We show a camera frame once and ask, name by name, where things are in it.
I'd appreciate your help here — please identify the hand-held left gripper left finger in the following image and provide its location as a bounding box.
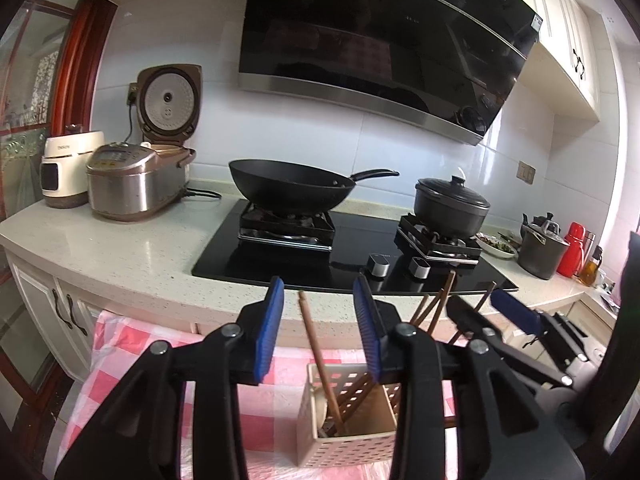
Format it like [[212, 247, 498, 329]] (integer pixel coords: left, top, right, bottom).
[[54, 275, 286, 480]]

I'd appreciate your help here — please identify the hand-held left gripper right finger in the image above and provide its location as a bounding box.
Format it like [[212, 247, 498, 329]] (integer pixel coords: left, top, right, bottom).
[[351, 274, 587, 480]]

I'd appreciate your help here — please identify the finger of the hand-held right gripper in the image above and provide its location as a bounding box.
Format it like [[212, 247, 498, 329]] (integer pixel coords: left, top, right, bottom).
[[445, 295, 573, 388], [490, 290, 591, 366]]

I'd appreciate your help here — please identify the bunch of wooden chopsticks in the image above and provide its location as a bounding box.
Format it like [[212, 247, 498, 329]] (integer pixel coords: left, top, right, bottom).
[[298, 270, 498, 436]]

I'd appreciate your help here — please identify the white plastic utensil basket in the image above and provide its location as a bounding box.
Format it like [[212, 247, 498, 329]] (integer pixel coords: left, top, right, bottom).
[[298, 362, 401, 468]]

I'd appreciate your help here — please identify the grey stockpot with lid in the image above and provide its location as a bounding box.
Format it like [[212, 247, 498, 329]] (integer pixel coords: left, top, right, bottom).
[[517, 212, 571, 281]]

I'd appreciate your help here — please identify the plate of food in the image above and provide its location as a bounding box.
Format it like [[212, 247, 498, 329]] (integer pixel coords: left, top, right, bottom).
[[475, 231, 518, 261]]

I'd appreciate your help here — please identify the black glass gas stove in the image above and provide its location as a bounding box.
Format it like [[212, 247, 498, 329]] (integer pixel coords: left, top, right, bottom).
[[191, 197, 520, 297]]

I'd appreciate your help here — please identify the red thermos jug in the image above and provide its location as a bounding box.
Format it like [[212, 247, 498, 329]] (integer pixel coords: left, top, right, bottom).
[[556, 221, 586, 278]]

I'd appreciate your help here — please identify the oil bottle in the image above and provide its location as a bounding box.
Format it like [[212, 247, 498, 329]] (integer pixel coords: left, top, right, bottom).
[[579, 245, 603, 285]]

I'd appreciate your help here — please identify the black pot with lid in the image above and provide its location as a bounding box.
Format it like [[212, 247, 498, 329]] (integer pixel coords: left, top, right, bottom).
[[414, 175, 492, 238]]

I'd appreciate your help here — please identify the black wok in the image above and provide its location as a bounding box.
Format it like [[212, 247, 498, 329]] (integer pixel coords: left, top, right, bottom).
[[228, 159, 401, 216]]

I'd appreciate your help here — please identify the red checkered tablecloth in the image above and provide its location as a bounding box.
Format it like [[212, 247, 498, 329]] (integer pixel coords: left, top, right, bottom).
[[55, 310, 501, 480]]

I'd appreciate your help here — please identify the beige stone kitchen countertop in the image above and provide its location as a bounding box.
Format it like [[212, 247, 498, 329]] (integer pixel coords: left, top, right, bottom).
[[0, 187, 621, 356]]

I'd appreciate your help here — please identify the open steel rice cooker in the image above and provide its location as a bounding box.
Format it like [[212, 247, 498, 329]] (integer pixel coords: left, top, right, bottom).
[[86, 64, 203, 222]]

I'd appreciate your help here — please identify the small white electric cooker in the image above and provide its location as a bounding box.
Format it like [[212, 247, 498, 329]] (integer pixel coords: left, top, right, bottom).
[[40, 124, 106, 209]]

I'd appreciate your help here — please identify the black range hood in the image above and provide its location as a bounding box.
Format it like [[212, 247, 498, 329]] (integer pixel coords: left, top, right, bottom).
[[237, 0, 545, 147]]

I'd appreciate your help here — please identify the red wooden glass door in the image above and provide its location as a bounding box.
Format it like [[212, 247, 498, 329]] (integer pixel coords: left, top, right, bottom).
[[0, 0, 119, 466]]

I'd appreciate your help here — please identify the black power cord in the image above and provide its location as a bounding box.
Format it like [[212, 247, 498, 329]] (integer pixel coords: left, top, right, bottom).
[[122, 102, 222, 201]]

